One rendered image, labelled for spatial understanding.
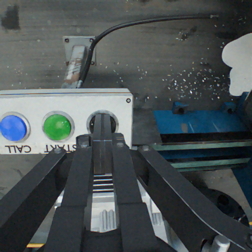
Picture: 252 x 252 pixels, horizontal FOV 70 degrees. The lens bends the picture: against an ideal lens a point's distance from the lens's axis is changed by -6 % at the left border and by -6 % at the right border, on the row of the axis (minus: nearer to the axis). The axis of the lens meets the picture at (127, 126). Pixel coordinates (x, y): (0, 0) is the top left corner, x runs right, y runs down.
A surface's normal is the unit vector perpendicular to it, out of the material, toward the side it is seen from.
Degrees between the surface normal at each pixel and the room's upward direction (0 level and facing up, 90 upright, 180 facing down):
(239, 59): 0
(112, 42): 0
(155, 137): 90
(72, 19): 0
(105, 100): 24
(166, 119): 90
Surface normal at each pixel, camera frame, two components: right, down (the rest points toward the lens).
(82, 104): 0.12, 0.34
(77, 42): 0.10, 0.69
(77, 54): 0.07, -0.72
